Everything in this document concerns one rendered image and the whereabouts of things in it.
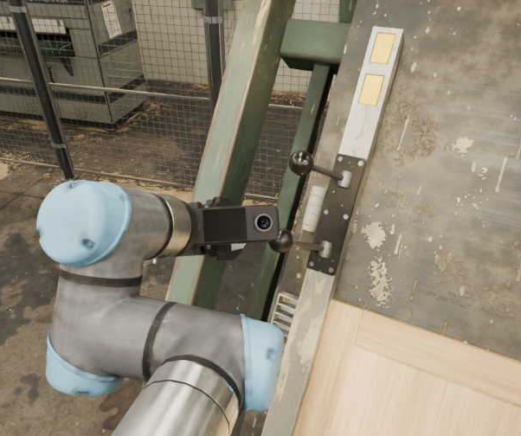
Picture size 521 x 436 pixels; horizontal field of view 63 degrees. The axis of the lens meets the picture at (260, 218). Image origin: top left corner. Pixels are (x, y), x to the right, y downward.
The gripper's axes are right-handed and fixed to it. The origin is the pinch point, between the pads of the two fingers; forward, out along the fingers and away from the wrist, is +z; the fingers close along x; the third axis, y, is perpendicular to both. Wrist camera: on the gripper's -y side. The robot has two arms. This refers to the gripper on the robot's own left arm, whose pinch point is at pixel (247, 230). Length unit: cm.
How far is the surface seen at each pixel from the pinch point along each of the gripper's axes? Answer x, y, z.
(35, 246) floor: -12, 219, 152
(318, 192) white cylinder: -6.1, -9.8, 9.1
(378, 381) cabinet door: 26.0, -17.1, 10.5
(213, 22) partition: -136, 79, 157
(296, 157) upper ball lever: -9.9, -9.9, -3.7
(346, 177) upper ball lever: -7.5, -15.4, 6.1
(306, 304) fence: 13.0, -6.6, 8.1
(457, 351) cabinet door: 20.8, -29.4, 10.2
